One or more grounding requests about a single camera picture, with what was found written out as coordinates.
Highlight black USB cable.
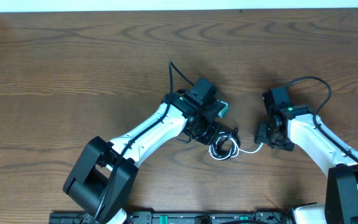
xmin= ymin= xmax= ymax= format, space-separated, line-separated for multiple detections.
xmin=209 ymin=126 xmax=241 ymax=158

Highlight white USB cable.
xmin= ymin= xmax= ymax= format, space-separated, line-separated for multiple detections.
xmin=208 ymin=132 xmax=264 ymax=161

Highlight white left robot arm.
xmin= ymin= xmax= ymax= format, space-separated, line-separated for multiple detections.
xmin=63 ymin=91 xmax=227 ymax=223

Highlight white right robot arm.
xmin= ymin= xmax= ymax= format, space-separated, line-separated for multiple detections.
xmin=255 ymin=103 xmax=358 ymax=223

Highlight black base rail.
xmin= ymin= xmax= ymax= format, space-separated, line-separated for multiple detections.
xmin=48 ymin=209 xmax=294 ymax=224

